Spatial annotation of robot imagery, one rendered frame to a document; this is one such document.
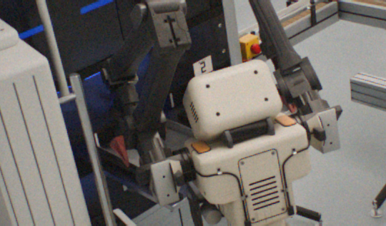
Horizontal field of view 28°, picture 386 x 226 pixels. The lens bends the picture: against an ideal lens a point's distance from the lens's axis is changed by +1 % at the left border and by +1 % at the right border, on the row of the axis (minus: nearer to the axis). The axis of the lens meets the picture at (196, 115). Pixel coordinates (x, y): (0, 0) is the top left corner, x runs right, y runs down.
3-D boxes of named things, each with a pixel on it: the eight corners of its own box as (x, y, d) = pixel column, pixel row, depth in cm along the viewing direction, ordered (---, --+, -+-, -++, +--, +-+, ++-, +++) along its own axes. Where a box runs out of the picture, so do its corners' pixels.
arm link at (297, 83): (295, 103, 202) (314, 94, 202) (279, 71, 207) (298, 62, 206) (299, 115, 211) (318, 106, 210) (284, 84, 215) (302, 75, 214)
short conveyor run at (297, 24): (229, 84, 305) (224, 47, 298) (203, 75, 316) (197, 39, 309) (342, 21, 342) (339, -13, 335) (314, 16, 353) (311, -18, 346)
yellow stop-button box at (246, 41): (234, 56, 299) (231, 38, 296) (247, 49, 303) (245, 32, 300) (248, 60, 294) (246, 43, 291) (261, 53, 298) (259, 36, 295)
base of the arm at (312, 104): (300, 122, 197) (343, 109, 199) (287, 95, 200) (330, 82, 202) (294, 136, 204) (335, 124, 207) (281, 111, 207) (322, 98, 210)
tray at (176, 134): (93, 151, 267) (91, 142, 265) (151, 119, 281) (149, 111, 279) (155, 183, 243) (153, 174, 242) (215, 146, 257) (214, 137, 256)
